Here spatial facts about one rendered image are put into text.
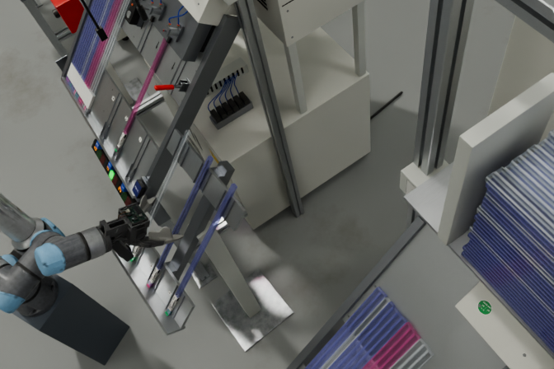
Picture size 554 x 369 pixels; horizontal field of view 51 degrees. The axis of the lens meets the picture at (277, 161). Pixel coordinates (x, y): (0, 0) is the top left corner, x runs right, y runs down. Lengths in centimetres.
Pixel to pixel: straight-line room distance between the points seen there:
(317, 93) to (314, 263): 76
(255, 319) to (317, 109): 91
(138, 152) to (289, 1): 71
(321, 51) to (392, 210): 78
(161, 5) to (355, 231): 133
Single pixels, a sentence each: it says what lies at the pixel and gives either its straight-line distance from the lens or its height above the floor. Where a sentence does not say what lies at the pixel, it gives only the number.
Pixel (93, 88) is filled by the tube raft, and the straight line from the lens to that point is 221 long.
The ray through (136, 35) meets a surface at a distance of 200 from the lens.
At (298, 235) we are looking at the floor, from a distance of 258.
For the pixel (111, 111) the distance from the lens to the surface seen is 212.
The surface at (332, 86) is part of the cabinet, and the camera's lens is 220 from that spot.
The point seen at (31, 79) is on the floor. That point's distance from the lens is 360.
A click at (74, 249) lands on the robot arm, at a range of 147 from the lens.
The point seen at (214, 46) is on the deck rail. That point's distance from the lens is 166.
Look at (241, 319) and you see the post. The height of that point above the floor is 1.
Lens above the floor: 235
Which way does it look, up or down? 58 degrees down
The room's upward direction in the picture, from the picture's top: 16 degrees counter-clockwise
